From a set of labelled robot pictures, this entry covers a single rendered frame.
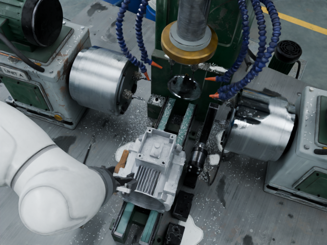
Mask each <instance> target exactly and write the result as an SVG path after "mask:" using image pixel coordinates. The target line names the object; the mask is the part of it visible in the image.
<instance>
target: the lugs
mask: <svg viewBox="0 0 327 245"><path fill-rule="evenodd" d="M143 137H144V134H142V135H140V136H139V139H138V140H139V141H140V142H142V139H143ZM174 151H175V152H176V153H181V152H182V146H180V145H179V144H176V146H175V149H174ZM167 197H168V195H166V194H165V193H164V192H159V193H158V196H157V199H158V200H159V201H161V202H166V200H167ZM122 199H123V200H124V201H126V202H129V201H127V200H125V199H124V198H122ZM157 211H158V212H161V213H164V210H157Z"/></svg>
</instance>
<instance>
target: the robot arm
mask: <svg viewBox="0 0 327 245"><path fill-rule="evenodd" d="M114 170H115V166H111V167H107V168H106V167H105V166H104V165H101V167H97V166H86V165H84V164H83V163H81V162H79V161H77V160H76V159H74V158H73V157H71V156H70V155H68V154H67V153H66V152H64V151H63V150H62V149H61V148H59V147H58V146H57V145H56V144H55V143H54V142H53V141H52V140H51V138H50V137H49V136H48V134H47V133H46V132H45V131H44V130H43V129H42V128H40V127H39V126H38V125H37V124H36V123H35V122H33V121H32V120H31V119H30V118H28V117H27V116H26V115H24V114H23V113H22V112H20V111H19V110H17V109H16V108H14V107H12V106H11V105H9V104H7V103H4V102H2V101H0V187H5V186H7V185H8V186H9V187H11V188H12V189H13V190H14V191H15V192H16V193H17V195H18V196H19V203H18V211H19V216H20V219H21V221H22V222H23V224H24V225H25V226H26V227H27V228H28V229H29V230H30V231H31V232H33V233H35V234H38V235H44V236H55V235H60V234H64V233H67V232H69V231H72V230H74V229H76V228H78V227H80V226H82V225H84V224H85V223H86V222H88V221H89V220H90V219H91V218H92V217H94V216H95V215H96V214H97V212H98V211H99V209H100V208H101V207H102V206H104V205H105V204H106V203H107V202H108V201H109V200H110V198H111V196H112V195H113V193H117V192H119V191H122V193H123V194H124V195H125V196H129V195H130V193H131V192H133V191H135V190H136V188H137V185H138V182H139V181H138V180H137V179H135V178H134V175H135V173H130V174H128V175H127V176H126V177H118V176H113V173H114Z"/></svg>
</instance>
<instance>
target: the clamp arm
mask: <svg viewBox="0 0 327 245"><path fill-rule="evenodd" d="M218 109H219V104H215V103H212V102H210V104H209V107H208V111H207V114H206V118H205V121H204V124H203V128H202V131H201V135H200V139H199V142H198V146H199V144H200V145H202V144H203V146H204V148H205V147H206V144H207V141H208V138H209V135H210V132H211V129H212V127H213V124H214V121H215V118H216V115H217V112H218Z"/></svg>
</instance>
